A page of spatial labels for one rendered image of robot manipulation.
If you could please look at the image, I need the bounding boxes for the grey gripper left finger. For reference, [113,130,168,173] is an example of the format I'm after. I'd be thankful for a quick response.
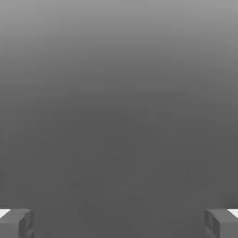
[0,208,35,238]

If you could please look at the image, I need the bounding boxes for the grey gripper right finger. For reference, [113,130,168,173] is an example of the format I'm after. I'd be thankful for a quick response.
[204,208,238,238]

